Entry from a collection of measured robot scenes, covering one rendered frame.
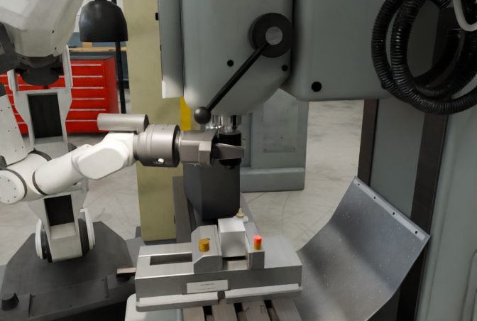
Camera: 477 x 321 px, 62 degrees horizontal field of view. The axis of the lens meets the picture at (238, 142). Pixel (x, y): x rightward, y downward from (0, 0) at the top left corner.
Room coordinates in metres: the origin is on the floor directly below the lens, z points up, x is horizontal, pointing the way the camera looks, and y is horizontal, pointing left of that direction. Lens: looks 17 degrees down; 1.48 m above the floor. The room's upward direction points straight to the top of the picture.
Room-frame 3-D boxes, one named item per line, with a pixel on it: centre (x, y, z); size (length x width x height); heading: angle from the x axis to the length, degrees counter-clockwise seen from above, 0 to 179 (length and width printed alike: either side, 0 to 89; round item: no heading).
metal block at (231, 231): (0.77, 0.02, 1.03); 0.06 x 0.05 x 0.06; 8
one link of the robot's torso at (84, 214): (1.39, 0.67, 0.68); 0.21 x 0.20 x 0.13; 23
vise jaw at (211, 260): (0.76, 0.07, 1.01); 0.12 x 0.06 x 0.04; 8
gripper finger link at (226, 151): (0.75, 0.02, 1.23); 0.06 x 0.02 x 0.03; 86
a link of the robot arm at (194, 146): (0.79, 0.11, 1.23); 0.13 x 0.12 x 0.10; 176
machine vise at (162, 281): (0.77, 0.04, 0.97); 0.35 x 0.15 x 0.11; 98
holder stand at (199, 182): (1.17, 0.09, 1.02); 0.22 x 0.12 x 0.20; 21
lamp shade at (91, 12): (0.65, 0.21, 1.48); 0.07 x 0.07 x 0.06
